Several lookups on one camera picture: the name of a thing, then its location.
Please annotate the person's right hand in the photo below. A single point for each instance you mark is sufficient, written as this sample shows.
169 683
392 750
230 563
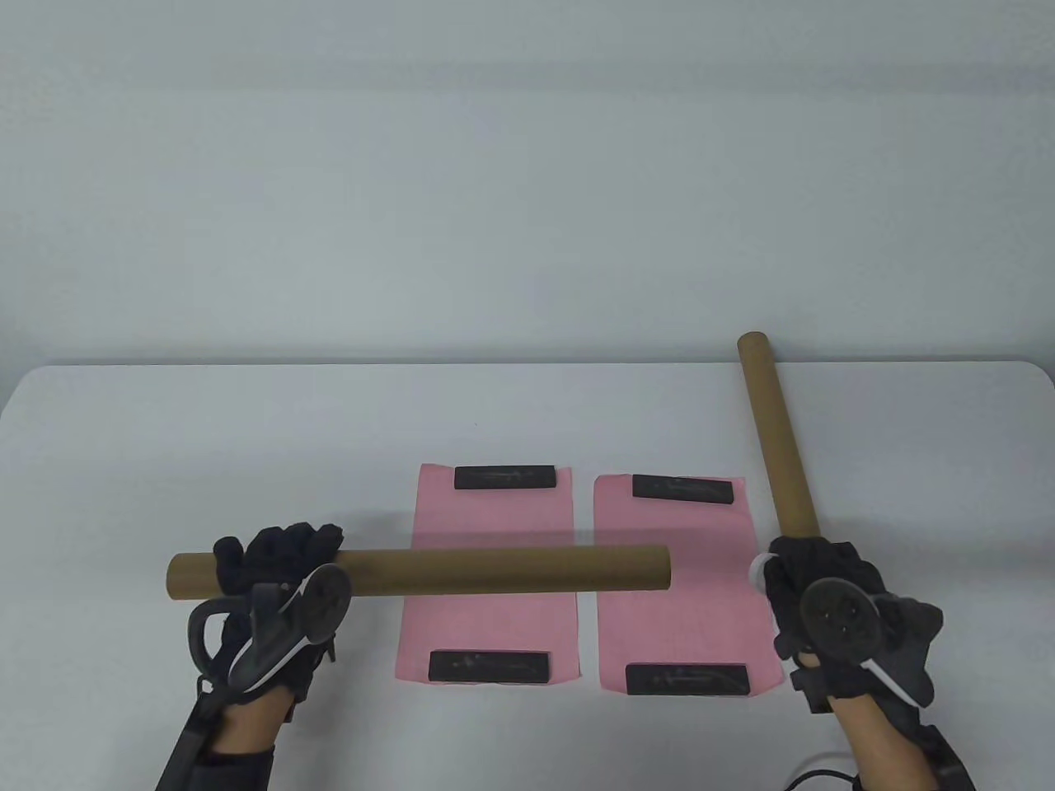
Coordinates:
816 560

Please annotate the person's left hand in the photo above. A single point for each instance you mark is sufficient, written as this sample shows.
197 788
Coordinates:
280 552

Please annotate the white plastic tube cap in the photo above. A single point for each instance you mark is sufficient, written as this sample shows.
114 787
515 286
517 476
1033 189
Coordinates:
757 568

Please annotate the brown cardboard mailing tube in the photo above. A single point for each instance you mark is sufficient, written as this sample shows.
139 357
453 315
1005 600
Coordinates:
775 428
494 570

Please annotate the pink paper sheet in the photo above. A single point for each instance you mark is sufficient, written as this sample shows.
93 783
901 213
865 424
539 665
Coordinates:
676 630
486 630

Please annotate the black paperweight bar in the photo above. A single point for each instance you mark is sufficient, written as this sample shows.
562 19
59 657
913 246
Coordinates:
504 478
688 680
682 490
489 666

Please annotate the person's left forearm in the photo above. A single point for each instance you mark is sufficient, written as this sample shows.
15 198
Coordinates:
251 725

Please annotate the person's right forearm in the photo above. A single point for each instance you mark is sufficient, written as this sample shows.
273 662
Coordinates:
874 741

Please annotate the grey hand-mounted controller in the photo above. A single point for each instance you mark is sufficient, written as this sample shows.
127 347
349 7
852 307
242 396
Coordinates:
841 618
321 601

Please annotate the grey wrist-mounted box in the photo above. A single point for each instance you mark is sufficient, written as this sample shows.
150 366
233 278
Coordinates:
948 762
185 750

